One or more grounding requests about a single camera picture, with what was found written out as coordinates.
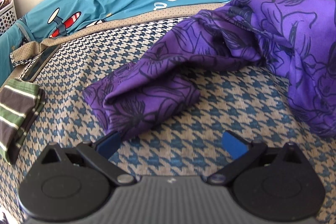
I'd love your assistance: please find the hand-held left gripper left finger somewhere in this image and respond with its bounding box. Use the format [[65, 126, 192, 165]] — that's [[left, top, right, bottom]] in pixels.
[[39, 131, 137, 185]]

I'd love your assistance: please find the black smartphone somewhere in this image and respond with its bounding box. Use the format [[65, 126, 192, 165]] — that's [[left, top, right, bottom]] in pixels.
[[22, 44, 59, 83]]

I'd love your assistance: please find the white perforated basket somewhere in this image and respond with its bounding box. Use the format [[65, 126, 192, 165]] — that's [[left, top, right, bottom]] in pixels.
[[0, 0, 19, 35]]

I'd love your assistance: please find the green striped garment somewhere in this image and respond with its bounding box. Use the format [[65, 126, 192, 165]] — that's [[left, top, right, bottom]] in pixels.
[[0, 78, 45, 164]]

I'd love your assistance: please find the purple floral shirt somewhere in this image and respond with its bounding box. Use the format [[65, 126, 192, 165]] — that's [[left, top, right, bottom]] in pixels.
[[83, 0, 336, 140]]

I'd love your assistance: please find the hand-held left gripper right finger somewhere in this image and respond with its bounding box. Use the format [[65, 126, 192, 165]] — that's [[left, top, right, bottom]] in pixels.
[[207, 131, 306, 185]]

